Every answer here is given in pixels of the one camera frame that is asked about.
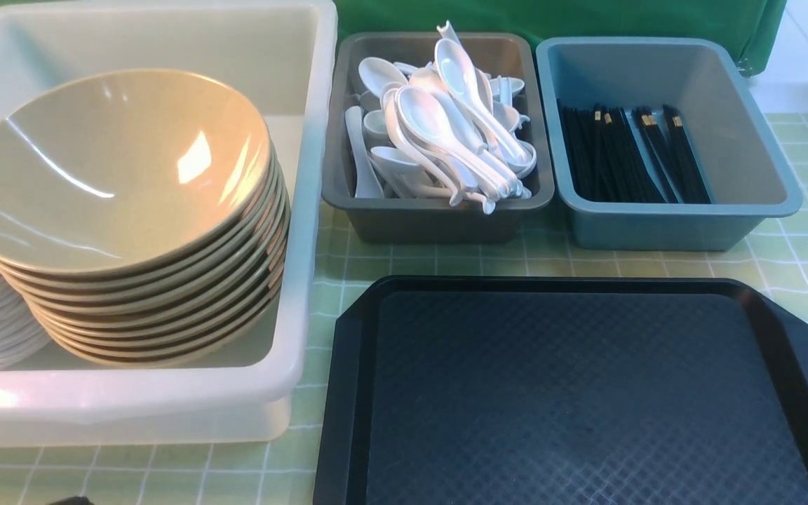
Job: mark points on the pile of white soup spoons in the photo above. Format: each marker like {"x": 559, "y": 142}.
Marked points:
{"x": 392, "y": 163}

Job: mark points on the green fabric backdrop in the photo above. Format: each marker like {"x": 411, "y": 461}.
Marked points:
{"x": 747, "y": 30}

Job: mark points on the stack of beige bowls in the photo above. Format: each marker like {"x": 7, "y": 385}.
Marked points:
{"x": 180, "y": 311}

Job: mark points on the bundle of black chopsticks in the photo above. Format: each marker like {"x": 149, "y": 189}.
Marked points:
{"x": 640, "y": 155}

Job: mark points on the beige noodle bowl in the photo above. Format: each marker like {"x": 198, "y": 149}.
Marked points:
{"x": 110, "y": 172}

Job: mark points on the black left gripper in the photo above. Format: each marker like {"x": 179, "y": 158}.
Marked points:
{"x": 75, "y": 500}

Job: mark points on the blue-grey plastic chopstick bin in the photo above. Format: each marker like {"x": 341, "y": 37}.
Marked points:
{"x": 747, "y": 174}

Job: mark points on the large white plastic tub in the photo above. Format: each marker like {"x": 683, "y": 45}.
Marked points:
{"x": 281, "y": 55}

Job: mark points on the white ceramic soup spoon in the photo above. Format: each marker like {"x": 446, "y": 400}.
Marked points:
{"x": 424, "y": 116}

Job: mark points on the black plastic serving tray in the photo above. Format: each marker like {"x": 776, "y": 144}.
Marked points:
{"x": 531, "y": 390}

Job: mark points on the grey plastic spoon bin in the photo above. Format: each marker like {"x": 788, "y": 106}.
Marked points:
{"x": 425, "y": 221}

